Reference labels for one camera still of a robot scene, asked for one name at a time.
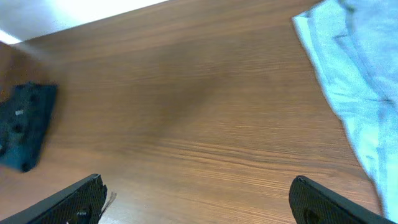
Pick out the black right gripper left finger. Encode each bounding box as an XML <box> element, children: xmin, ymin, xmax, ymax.
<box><xmin>1</xmin><ymin>174</ymin><xmax>108</xmax><ymax>224</ymax></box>

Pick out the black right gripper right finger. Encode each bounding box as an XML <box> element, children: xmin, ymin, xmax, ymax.
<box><xmin>289</xmin><ymin>175</ymin><xmax>394</xmax><ymax>224</ymax></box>

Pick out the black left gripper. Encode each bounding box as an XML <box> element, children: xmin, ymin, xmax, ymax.
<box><xmin>1</xmin><ymin>82</ymin><xmax>58</xmax><ymax>172</ymax></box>

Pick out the light blue shirt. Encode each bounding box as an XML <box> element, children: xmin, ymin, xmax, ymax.
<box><xmin>292</xmin><ymin>0</ymin><xmax>397</xmax><ymax>222</ymax></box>

